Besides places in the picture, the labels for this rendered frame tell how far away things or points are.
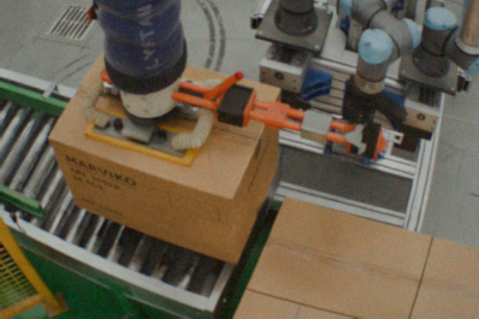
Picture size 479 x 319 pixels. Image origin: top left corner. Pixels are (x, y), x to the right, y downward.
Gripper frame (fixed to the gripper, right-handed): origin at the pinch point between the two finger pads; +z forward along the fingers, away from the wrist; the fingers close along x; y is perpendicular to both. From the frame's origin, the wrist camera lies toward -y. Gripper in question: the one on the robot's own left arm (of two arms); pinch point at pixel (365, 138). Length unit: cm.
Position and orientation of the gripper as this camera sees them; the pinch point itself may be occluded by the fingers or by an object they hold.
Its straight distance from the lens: 165.7
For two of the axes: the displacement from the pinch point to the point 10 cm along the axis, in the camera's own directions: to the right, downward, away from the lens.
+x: -3.3, 7.5, -5.7
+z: 0.0, 6.1, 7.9
